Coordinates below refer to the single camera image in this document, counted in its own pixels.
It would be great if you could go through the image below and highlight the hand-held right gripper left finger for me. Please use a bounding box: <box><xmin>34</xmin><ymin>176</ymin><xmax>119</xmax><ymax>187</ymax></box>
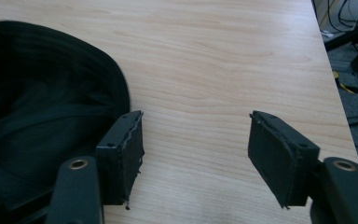
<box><xmin>95</xmin><ymin>109</ymin><xmax>145</xmax><ymax>210</ymax></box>

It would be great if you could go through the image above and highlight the black cable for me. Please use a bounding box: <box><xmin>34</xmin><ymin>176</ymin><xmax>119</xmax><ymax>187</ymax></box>
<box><xmin>325</xmin><ymin>0</ymin><xmax>358</xmax><ymax>34</ymax></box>

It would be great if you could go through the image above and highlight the black cloth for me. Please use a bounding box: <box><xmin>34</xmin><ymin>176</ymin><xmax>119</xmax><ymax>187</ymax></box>
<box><xmin>0</xmin><ymin>20</ymin><xmax>131</xmax><ymax>224</ymax></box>

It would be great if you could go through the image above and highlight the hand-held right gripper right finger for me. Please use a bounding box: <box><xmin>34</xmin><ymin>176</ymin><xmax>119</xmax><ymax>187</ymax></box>
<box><xmin>247</xmin><ymin>110</ymin><xmax>321</xmax><ymax>210</ymax></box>

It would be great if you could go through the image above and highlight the black metal stand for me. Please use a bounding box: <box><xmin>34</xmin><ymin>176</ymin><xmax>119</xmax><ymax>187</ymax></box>
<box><xmin>324</xmin><ymin>21</ymin><xmax>358</xmax><ymax>73</ymax></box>

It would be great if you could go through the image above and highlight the yellow cable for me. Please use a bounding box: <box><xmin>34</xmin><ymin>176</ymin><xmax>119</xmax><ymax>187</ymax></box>
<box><xmin>333</xmin><ymin>70</ymin><xmax>356</xmax><ymax>94</ymax></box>

